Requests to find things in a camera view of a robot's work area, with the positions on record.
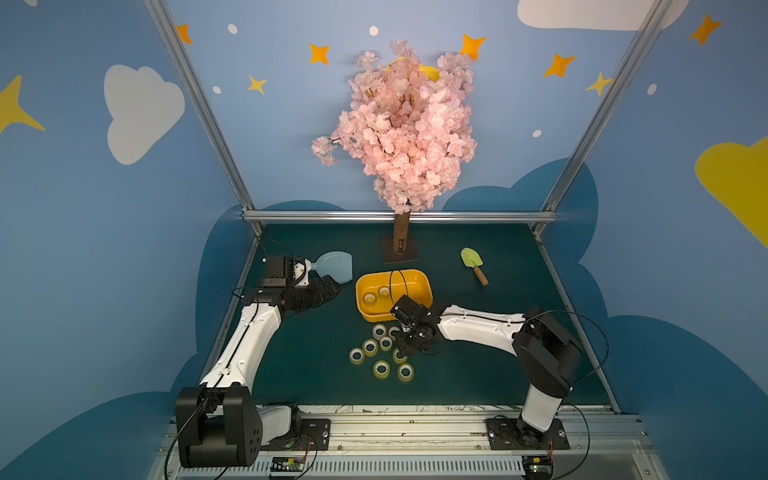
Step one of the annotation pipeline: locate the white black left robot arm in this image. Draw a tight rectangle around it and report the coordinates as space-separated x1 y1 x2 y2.
175 275 342 468

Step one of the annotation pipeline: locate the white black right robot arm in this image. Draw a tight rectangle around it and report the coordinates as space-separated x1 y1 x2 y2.
390 295 583 438

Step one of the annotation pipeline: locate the yellow plastic storage box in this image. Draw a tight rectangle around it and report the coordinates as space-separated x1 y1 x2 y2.
355 269 433 323

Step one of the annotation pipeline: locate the light blue plastic dustpan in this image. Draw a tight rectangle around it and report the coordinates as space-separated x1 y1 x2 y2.
311 251 353 284

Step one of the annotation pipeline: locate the left green circuit board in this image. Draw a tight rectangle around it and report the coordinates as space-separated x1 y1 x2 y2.
269 457 306 475

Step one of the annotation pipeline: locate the green circuit board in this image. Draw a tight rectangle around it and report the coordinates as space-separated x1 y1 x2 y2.
269 457 306 475
522 456 554 480

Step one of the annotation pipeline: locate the right green circuit board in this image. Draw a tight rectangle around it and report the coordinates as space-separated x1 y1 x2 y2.
522 456 554 480

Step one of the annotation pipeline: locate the pink blossom artificial tree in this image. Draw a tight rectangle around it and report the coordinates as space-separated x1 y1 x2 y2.
311 40 477 244

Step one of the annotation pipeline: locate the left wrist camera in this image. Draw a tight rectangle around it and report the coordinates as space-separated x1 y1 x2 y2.
260 256 312 288

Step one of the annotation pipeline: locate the dark metal tree base plate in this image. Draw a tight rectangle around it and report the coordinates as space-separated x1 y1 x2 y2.
380 234 420 264

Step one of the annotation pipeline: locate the aluminium frame rail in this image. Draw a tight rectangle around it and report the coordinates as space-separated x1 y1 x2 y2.
242 209 558 226

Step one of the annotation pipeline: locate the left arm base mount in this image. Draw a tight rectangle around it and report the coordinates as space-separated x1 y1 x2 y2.
262 404 332 451

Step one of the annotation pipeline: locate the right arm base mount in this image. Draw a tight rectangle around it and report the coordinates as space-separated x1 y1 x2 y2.
485 415 570 451

